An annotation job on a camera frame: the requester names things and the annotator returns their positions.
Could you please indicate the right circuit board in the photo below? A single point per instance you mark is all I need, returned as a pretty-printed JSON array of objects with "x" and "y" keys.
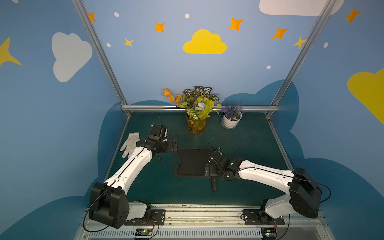
[{"x": 269, "y": 234}]

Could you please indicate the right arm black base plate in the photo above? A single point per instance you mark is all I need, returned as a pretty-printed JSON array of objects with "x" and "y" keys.
[{"x": 254, "y": 217}]

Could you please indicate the rear aluminium frame bar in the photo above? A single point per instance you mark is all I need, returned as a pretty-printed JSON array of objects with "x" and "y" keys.
[{"x": 178, "y": 109}]

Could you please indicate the aluminium front rail base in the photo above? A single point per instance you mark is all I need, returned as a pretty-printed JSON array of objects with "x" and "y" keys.
[{"x": 211, "y": 222}]

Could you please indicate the black cutting board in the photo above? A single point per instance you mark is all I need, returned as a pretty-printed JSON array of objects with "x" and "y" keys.
[{"x": 190, "y": 163}]

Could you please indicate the white work glove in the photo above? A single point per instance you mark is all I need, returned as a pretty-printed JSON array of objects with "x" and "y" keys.
[{"x": 129, "y": 145}]

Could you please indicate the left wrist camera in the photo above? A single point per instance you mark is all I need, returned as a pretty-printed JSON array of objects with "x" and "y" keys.
[{"x": 158, "y": 133}]

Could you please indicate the left green circuit board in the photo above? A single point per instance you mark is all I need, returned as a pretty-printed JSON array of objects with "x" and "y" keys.
[{"x": 143, "y": 234}]

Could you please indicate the lavender plant in white pot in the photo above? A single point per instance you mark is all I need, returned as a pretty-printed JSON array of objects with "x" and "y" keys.
[{"x": 231, "y": 114}]

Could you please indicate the aluminium frame post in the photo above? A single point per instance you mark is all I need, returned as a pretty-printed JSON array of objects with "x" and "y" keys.
[
  {"x": 311, "y": 39},
  {"x": 91, "y": 31}
]

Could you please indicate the right aluminium frame post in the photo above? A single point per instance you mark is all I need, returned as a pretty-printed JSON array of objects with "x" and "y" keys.
[{"x": 311, "y": 39}]

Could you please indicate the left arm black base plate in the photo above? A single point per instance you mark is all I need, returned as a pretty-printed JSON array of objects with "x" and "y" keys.
[{"x": 149, "y": 219}]

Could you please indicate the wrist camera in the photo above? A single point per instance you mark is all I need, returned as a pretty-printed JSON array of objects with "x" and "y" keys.
[
  {"x": 158, "y": 133},
  {"x": 217, "y": 157}
]

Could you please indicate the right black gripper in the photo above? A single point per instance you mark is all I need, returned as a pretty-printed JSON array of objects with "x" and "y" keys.
[{"x": 208, "y": 169}]

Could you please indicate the left aluminium frame post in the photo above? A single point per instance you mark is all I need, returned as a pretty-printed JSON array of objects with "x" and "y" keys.
[{"x": 91, "y": 31}]

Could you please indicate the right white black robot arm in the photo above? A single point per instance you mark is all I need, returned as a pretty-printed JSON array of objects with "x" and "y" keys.
[{"x": 302, "y": 193}]

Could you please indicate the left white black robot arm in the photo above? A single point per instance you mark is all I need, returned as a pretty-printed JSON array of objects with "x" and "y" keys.
[{"x": 108, "y": 201}]

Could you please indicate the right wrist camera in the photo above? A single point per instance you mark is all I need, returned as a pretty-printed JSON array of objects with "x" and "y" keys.
[{"x": 217, "y": 157}]

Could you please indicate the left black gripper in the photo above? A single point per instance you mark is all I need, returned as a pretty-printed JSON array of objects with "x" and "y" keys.
[{"x": 173, "y": 145}]

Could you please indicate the flower bouquet in glass vase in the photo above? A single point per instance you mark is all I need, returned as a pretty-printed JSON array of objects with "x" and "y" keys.
[{"x": 198, "y": 105}]

